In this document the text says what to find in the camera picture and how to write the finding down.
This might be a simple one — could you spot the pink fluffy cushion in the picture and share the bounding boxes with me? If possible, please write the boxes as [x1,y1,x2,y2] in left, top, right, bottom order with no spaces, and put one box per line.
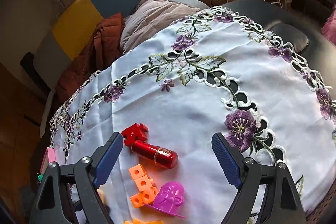
[322,7,336,45]

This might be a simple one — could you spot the orange linking cube blocks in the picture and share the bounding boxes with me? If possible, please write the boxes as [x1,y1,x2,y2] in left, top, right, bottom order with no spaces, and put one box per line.
[128,164,159,209]
[123,217,163,224]

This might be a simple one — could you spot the beige pillow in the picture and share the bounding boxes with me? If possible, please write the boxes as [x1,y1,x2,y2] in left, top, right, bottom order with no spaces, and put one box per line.
[119,0,210,55]

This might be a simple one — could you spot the black padded bench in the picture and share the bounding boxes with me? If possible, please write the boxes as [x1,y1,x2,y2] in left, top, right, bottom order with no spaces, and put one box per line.
[218,0,336,62]

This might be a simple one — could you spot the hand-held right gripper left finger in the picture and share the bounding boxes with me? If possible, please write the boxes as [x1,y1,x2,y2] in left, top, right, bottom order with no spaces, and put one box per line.
[29,132,124,224]

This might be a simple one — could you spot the magenta hat toy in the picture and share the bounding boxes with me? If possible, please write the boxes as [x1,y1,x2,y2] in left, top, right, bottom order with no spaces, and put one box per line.
[143,181,187,220]

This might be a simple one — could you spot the embroidered floral tablecloth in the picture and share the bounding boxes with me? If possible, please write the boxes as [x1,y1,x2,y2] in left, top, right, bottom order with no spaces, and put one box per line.
[49,5,336,224]

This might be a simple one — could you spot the pink-rimmed white box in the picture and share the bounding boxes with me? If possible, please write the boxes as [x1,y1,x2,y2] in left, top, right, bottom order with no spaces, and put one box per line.
[39,147,57,177]

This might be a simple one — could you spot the rust brown quilted jacket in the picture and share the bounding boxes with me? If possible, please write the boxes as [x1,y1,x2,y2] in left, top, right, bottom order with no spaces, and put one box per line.
[55,13,125,104]

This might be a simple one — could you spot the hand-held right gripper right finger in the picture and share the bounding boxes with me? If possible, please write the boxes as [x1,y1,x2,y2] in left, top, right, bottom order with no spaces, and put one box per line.
[211,133,306,224]

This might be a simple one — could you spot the yellow toy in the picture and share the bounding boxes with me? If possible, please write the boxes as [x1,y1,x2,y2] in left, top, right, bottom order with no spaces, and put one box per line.
[97,187,107,205]

